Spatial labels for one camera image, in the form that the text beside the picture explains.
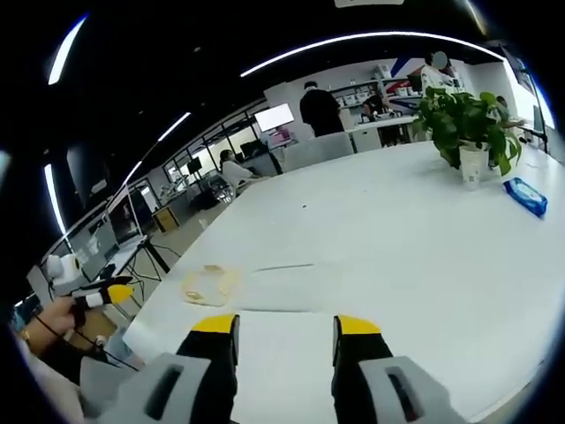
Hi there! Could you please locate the black tripod stand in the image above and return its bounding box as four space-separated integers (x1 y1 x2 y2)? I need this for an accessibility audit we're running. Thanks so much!
132 238 172 282

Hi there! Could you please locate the wall shelf with boxes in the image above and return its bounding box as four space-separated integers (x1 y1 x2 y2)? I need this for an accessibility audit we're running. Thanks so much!
329 72 426 111

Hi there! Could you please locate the white plant pot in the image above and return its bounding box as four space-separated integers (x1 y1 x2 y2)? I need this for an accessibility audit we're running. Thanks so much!
458 145 489 191

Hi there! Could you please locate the large desk monitor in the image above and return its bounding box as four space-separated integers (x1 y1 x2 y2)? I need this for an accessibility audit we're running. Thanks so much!
65 215 123 283

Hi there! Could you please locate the clear plastic bag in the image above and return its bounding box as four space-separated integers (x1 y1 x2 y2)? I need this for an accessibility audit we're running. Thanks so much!
179 263 245 308

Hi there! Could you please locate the person's left hand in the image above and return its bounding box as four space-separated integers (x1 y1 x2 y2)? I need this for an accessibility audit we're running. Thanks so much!
26 295 90 354

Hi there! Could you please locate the short ceiling light strip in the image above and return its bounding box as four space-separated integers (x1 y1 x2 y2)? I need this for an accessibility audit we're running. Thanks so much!
47 13 90 87

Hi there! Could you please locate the bright white screen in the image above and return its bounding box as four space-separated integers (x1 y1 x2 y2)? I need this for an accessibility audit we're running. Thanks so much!
254 102 296 133

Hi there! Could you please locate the blue wet wipes packet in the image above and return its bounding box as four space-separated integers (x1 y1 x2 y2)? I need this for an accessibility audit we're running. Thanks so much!
501 177 549 219

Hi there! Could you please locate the cardboard box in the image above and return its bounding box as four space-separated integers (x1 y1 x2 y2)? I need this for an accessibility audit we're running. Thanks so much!
151 206 181 234

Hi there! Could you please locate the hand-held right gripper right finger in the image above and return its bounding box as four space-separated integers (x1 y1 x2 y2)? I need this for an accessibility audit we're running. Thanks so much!
331 314 470 424

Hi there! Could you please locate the green potted plant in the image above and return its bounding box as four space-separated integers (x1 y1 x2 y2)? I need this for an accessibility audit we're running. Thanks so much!
412 86 524 177

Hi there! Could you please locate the clear plastic sheet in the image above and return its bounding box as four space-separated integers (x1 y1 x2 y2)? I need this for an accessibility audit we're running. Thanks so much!
236 261 348 315

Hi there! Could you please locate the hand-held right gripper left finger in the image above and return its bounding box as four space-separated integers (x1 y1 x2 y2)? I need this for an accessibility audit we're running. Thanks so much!
79 313 242 424

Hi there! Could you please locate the long ceiling light strip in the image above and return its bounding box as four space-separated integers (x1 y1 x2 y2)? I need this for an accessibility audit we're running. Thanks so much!
239 31 505 79

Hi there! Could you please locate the black cable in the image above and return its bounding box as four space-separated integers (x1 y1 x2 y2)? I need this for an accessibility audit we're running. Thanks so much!
37 314 142 372

